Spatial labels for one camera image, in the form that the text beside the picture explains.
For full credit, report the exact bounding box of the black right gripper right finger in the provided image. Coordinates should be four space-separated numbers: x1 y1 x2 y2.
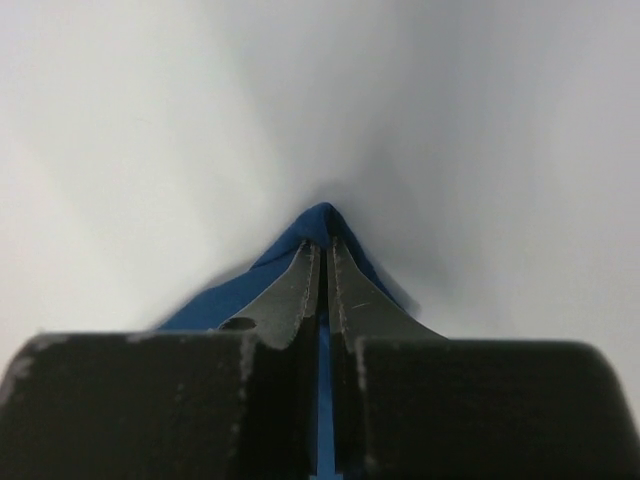
327 238 639 479

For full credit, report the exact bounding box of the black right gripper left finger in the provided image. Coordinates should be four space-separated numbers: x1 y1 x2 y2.
1 242 321 479

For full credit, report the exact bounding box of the blue t shirt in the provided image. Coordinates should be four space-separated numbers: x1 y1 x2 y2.
158 202 390 480

